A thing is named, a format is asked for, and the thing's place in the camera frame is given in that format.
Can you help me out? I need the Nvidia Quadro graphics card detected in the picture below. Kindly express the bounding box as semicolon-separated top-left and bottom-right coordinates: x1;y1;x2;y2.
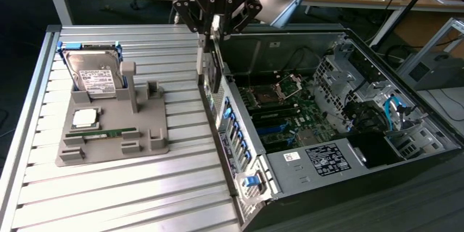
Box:
196;14;230;95

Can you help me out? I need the open black PC case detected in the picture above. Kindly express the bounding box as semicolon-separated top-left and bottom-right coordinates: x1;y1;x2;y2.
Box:
194;24;464;232

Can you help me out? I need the black slanted pole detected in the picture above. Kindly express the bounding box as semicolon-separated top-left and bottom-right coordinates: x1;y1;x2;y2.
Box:
376;0;445;48

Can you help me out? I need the silver power supply unit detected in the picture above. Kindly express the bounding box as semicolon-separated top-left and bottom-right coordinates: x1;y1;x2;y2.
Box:
266;137;368;194

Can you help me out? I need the blue disk wire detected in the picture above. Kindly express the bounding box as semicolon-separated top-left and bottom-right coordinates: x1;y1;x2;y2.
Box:
382;94;410;133

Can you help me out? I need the green RAM stick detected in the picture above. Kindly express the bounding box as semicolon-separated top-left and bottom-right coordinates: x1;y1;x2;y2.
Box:
65;127;138;139

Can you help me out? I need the grey 3D-printed parts rack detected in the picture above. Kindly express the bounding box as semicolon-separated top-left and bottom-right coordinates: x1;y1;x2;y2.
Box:
54;60;172;168

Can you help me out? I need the metal disk bay cage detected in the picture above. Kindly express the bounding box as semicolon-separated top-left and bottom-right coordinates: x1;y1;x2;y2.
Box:
312;52;368;102

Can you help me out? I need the hard disk in blue caddy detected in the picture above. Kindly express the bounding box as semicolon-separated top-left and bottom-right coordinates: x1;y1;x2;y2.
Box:
56;41;126;100

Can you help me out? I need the silver CPU chip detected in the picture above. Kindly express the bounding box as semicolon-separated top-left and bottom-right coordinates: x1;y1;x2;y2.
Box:
70;108;102;130

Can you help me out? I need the grey computer box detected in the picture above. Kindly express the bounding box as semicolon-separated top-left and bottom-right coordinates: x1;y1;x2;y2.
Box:
408;51;464;91

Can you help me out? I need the silver chipset heatsink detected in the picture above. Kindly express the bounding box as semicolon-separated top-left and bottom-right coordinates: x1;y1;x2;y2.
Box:
296;128;317;146

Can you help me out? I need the CPU socket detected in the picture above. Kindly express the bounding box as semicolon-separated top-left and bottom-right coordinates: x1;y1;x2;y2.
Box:
250;83;288;105

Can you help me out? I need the metal socket cover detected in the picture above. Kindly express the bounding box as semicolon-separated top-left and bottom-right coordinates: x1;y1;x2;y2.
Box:
274;73;304;99

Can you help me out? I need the blue expansion slot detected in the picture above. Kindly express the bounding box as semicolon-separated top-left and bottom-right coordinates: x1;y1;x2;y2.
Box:
257;125;288;135

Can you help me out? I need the aluminium profile frame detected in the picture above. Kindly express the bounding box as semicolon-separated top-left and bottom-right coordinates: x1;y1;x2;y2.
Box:
394;16;464;91

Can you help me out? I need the cluttered wooden desk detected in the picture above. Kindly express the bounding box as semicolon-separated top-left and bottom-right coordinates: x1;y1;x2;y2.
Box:
301;0;464;49

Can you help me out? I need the green Dell motherboard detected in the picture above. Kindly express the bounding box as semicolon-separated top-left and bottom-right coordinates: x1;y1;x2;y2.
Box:
234;76;349;154

